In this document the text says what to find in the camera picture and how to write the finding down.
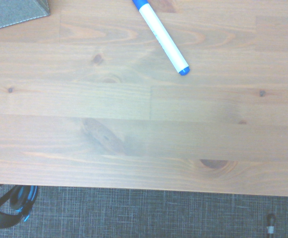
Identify blue and white marker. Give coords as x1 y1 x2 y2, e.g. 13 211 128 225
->
131 0 191 76

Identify black and blue headphones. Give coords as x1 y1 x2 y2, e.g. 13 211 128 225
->
0 184 39 229

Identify grey fabric desk organizer box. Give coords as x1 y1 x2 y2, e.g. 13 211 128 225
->
0 0 51 33

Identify black cable plug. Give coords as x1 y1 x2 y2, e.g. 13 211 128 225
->
266 213 276 238

